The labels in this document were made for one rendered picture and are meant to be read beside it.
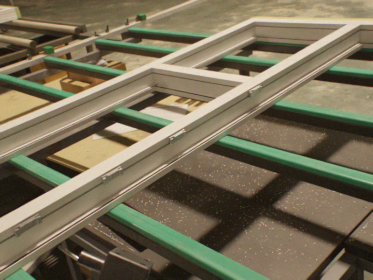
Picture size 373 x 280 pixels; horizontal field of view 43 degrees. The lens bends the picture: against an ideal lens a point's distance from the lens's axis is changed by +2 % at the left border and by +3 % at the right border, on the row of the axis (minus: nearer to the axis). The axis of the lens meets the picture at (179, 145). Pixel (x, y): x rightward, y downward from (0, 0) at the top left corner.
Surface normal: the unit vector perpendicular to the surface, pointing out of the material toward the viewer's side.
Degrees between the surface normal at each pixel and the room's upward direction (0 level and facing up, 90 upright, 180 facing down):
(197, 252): 0
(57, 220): 90
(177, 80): 90
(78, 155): 0
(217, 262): 0
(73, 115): 90
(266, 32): 90
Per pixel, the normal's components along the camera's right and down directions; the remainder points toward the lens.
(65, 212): 0.71, 0.22
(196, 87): -0.69, 0.42
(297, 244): -0.15, -0.88
